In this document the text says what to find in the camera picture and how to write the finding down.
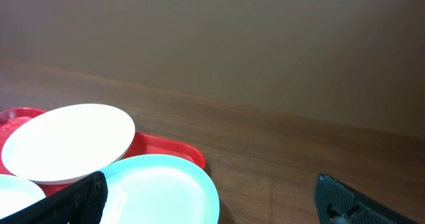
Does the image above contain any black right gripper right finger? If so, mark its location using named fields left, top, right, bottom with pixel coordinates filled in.
left=313, top=173, right=418, bottom=224

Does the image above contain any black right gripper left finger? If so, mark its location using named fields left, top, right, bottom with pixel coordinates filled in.
left=1, top=171, right=108, bottom=224

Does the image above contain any white plate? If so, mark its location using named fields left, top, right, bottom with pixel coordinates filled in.
left=1, top=104, right=135, bottom=185

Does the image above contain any light blue plate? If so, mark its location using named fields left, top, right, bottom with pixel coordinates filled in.
left=0, top=174, right=46, bottom=218

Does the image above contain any mint green plate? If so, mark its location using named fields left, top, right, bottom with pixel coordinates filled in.
left=100, top=154, right=220, bottom=224

